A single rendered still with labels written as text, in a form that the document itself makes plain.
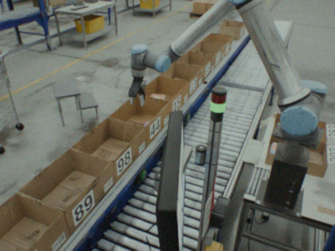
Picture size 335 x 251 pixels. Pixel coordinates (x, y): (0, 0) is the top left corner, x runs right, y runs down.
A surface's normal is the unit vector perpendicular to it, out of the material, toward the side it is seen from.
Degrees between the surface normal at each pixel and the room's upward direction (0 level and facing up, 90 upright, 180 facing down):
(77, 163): 89
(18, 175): 0
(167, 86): 89
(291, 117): 93
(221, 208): 8
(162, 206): 14
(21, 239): 2
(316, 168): 91
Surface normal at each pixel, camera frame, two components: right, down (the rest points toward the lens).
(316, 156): 0.01, -0.85
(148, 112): -0.41, 0.47
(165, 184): -0.23, -0.83
